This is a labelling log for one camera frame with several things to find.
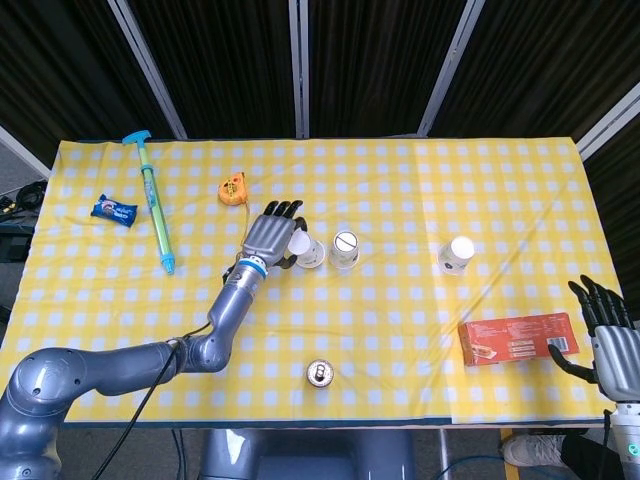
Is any white cup fern print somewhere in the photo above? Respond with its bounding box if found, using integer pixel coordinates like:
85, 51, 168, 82
328, 230, 361, 270

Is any orange cardboard box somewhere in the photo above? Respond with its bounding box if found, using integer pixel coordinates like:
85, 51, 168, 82
458, 312, 581, 368

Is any grey metal table leg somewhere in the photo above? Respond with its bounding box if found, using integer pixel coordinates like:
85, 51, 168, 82
436, 427, 451, 480

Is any white sneaker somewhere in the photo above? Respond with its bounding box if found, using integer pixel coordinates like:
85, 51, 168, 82
502, 432, 566, 466

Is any blue floor cable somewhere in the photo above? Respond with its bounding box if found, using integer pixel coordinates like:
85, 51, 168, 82
439, 449, 511, 480

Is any white cup blue flower print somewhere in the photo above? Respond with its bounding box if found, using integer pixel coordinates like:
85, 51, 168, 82
287, 229, 326, 270

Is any white cup dark flower print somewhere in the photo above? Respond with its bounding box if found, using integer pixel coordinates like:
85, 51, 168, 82
437, 236, 476, 276

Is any black pleated curtain panel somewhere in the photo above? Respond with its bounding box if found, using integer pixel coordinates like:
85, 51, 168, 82
0, 0, 176, 166
132, 0, 301, 140
307, 0, 469, 139
582, 129, 640, 321
429, 0, 640, 146

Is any orange tape measure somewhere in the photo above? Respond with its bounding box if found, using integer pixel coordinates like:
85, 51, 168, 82
218, 172, 253, 247

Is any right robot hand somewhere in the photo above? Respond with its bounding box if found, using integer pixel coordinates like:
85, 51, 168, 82
548, 274, 640, 402

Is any yellow checked tablecloth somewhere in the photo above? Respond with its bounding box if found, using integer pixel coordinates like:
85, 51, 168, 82
0, 135, 624, 427

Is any black cable bundle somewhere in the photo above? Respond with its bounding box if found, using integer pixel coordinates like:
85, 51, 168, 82
0, 179, 49, 221

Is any white partition post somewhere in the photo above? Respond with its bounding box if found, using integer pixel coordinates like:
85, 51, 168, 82
0, 124, 51, 179
577, 94, 640, 159
416, 0, 489, 137
288, 0, 311, 140
107, 0, 189, 140

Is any green blue water pump toy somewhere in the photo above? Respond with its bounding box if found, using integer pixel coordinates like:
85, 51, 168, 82
122, 129, 177, 276

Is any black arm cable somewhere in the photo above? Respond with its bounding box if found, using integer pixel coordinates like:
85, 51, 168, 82
92, 319, 214, 480

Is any blue snack packet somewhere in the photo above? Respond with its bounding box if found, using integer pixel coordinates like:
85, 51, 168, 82
90, 193, 139, 227

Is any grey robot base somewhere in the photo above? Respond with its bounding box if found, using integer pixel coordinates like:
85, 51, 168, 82
199, 427, 416, 480

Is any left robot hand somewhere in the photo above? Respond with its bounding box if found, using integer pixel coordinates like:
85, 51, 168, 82
242, 199, 309, 270

